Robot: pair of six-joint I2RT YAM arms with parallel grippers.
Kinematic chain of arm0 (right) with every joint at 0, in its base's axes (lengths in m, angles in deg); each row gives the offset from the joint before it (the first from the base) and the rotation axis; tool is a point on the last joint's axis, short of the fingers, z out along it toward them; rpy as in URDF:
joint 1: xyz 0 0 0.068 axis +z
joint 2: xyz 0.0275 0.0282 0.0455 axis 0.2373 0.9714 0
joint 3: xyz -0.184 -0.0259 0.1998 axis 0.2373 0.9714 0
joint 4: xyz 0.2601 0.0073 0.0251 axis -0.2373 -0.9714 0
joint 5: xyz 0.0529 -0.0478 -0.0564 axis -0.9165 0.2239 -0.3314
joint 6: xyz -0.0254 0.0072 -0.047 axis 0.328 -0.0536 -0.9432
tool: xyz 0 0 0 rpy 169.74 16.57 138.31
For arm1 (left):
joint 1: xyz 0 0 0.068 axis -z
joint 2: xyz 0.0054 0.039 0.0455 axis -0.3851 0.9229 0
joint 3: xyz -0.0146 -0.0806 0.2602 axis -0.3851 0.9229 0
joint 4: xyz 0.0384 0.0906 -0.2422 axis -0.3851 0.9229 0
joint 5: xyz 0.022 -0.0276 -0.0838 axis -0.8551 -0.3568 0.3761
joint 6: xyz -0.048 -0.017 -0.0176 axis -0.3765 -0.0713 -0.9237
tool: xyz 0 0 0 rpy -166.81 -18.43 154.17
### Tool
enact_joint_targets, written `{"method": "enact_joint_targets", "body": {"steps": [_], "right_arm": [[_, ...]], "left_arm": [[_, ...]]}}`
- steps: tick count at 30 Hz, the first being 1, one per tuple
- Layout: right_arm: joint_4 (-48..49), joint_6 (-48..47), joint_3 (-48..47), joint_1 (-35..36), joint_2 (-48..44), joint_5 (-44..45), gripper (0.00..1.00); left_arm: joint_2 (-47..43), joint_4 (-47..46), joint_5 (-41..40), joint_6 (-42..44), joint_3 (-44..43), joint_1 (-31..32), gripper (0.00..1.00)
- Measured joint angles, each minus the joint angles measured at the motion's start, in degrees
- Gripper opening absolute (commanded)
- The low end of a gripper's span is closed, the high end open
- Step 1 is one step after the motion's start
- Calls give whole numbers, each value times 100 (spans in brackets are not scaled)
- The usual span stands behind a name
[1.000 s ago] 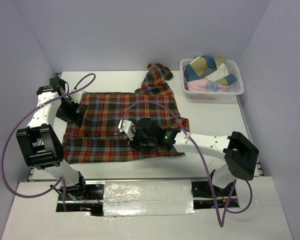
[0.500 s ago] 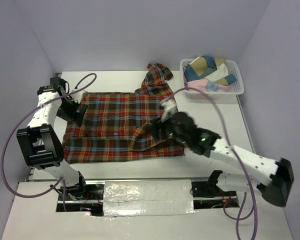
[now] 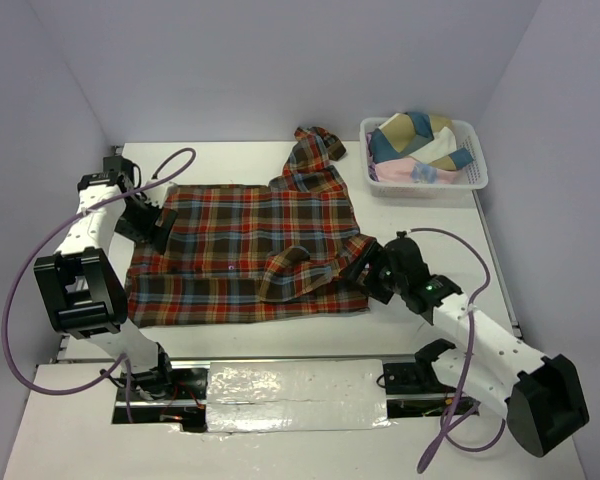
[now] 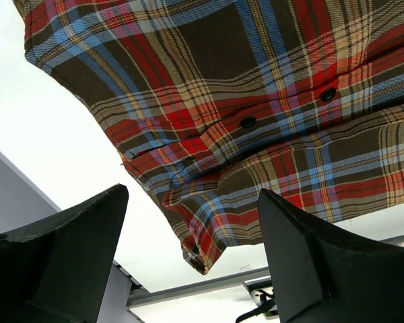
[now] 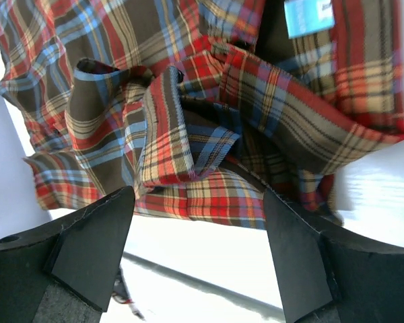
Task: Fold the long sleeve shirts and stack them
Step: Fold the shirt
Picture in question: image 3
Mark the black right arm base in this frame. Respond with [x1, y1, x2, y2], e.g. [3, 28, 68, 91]
[376, 361, 455, 419]

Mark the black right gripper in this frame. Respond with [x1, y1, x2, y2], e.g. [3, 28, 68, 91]
[339, 240, 407, 305]

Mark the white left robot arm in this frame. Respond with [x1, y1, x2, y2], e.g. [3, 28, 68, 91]
[34, 155, 177, 400]

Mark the red plaid long sleeve shirt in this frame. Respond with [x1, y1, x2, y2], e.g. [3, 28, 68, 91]
[125, 127, 372, 327]

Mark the pink folded shirt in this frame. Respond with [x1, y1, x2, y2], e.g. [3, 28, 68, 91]
[375, 157, 460, 184]

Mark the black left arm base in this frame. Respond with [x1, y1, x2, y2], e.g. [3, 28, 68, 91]
[109, 359, 209, 433]

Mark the white plastic laundry basket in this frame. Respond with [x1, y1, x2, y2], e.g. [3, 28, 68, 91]
[360, 112, 488, 197]

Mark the blue tan patchwork shirt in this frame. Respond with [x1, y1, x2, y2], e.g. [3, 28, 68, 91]
[368, 112, 474, 171]

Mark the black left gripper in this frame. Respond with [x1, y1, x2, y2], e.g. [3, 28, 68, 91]
[113, 195, 178, 255]

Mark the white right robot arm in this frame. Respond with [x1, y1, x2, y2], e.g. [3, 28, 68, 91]
[344, 232, 590, 457]

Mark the white foil covered board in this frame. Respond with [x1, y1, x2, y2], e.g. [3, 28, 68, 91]
[206, 359, 390, 433]

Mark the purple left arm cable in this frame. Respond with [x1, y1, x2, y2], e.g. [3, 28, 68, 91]
[2, 147, 197, 421]

